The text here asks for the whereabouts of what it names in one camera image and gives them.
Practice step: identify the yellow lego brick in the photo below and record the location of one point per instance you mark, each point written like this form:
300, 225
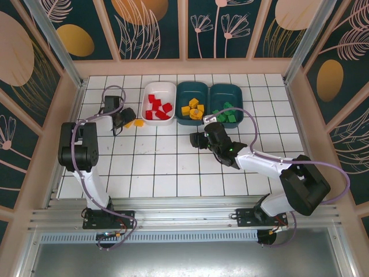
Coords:
129, 125
185, 110
201, 108
139, 123
193, 102

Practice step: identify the round yellow lego piece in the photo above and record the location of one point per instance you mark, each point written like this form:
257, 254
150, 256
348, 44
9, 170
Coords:
196, 115

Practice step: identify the round green lego piece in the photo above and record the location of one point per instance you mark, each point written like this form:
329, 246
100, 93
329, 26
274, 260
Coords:
226, 112

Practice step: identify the small red lego brick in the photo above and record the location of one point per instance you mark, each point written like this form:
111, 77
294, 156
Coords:
157, 104

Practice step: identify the white plastic container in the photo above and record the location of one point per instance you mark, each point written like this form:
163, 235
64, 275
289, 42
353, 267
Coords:
161, 89

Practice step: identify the teal plastic container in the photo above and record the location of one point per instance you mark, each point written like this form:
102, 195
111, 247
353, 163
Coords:
184, 92
235, 93

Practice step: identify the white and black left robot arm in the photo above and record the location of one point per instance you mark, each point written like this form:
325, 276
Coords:
78, 150

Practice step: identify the small controller board green LED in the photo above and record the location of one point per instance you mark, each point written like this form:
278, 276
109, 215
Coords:
111, 234

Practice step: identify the grey metal front panel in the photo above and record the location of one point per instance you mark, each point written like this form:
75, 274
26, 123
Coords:
184, 259

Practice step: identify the aluminium rail beam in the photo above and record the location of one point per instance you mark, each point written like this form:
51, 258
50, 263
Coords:
184, 210

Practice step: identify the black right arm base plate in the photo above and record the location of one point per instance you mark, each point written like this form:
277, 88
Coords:
245, 216

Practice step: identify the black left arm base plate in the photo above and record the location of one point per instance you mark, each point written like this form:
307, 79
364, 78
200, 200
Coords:
127, 216

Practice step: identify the aluminium frame post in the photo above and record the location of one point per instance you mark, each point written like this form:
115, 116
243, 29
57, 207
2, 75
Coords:
311, 40
57, 43

